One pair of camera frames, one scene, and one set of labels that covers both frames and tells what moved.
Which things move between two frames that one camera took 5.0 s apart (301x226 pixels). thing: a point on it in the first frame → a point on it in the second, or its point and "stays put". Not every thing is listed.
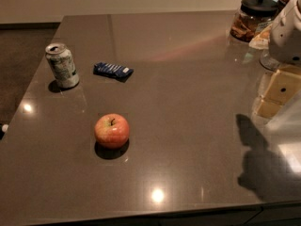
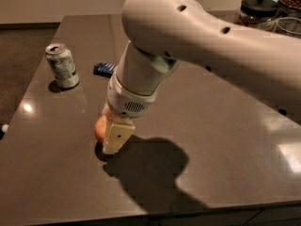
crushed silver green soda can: [61, 64] stays put
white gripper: [287, 37] → [127, 103]
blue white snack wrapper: [119, 72] stays put
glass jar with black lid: [255, 14] stays put
